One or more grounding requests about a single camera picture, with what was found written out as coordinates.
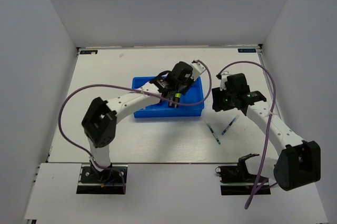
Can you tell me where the purple cap black highlighter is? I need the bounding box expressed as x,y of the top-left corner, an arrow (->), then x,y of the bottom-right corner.
167,91 -> 176,108

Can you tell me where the yellow cap black highlighter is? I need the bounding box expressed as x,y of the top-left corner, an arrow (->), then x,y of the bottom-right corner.
170,93 -> 181,108

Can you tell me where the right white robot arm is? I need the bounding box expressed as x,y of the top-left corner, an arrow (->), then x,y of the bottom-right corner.
212,72 -> 321,191

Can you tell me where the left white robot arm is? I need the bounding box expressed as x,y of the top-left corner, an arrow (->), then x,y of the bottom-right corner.
82,61 -> 205,181

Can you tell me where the blue ink pen refill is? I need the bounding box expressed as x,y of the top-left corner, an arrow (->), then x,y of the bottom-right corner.
221,115 -> 240,135

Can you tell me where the blue divided plastic tray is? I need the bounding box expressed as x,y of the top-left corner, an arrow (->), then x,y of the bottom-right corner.
134,77 -> 204,118

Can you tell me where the green ink pen refill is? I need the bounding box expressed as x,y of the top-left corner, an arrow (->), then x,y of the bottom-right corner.
204,119 -> 221,145

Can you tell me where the right table corner label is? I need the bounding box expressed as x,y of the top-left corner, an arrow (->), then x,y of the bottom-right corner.
237,48 -> 256,53

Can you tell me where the table corner label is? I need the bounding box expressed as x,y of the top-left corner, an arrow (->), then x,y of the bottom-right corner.
237,48 -> 256,53
80,50 -> 98,55

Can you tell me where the left table corner label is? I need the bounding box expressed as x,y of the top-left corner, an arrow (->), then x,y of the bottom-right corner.
80,50 -> 98,55

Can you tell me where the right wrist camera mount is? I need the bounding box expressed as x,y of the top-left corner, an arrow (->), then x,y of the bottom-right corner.
216,70 -> 230,91

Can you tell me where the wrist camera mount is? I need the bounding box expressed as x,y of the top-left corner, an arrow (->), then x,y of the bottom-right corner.
190,60 -> 206,81
216,70 -> 230,91

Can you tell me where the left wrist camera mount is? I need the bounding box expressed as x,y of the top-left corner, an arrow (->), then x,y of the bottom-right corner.
190,60 -> 206,81

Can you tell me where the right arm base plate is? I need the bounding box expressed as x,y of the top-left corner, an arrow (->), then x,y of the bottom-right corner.
214,165 -> 272,196

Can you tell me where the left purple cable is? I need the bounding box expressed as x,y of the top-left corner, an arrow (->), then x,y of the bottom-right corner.
58,59 -> 213,195

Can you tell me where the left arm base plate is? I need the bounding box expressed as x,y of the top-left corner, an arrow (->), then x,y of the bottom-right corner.
76,166 -> 128,195

